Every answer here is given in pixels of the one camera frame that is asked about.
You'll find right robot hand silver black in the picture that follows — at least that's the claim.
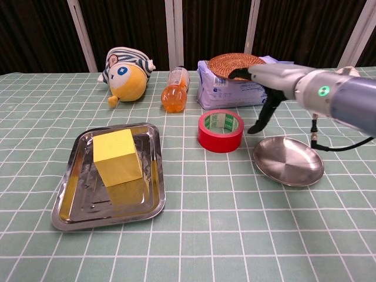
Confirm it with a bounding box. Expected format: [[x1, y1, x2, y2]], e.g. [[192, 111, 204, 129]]
[[229, 63, 306, 135]]

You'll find red tape roll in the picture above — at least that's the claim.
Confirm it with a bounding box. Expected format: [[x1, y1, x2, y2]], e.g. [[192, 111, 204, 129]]
[[197, 109, 245, 153]]

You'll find yellow cube block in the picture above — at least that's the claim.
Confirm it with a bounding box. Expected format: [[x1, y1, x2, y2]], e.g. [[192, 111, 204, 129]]
[[92, 129, 144, 188]]

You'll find round woven rattan coaster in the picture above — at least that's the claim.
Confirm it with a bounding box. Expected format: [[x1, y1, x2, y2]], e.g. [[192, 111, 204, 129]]
[[207, 52, 267, 82]]

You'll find purple tissue pack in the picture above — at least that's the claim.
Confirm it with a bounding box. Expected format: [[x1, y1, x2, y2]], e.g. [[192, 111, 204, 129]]
[[196, 55, 295, 110]]

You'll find white paper cup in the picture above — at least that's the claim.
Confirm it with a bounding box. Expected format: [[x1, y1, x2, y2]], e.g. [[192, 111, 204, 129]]
[[337, 66, 361, 78]]

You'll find round steel plate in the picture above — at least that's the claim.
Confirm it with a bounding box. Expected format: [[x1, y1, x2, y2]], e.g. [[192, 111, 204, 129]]
[[253, 136, 325, 187]]

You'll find orange drink bottle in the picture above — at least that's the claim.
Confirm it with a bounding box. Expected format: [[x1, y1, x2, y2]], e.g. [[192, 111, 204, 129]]
[[160, 66, 191, 114]]

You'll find yellow plush toy striped hat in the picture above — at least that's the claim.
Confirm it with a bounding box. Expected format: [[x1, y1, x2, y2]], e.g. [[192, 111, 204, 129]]
[[98, 46, 156, 108]]

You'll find black pleated curtain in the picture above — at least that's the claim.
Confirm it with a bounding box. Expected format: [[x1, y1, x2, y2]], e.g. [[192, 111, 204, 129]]
[[0, 0, 376, 76]]

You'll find green checkered tablecloth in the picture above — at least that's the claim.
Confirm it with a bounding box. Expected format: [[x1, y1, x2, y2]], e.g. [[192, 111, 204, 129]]
[[0, 66, 376, 282]]

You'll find rectangular steel tray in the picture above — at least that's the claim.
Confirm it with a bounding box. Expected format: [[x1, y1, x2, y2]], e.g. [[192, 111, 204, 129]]
[[51, 122, 167, 232]]

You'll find white frame post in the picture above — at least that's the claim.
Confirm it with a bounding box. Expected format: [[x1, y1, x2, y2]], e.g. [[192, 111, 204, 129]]
[[337, 0, 376, 68], [66, 0, 99, 73], [244, 0, 261, 55], [164, 0, 184, 71]]

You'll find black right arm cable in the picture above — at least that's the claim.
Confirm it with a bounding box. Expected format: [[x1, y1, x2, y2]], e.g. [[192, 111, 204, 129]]
[[310, 113, 376, 152]]

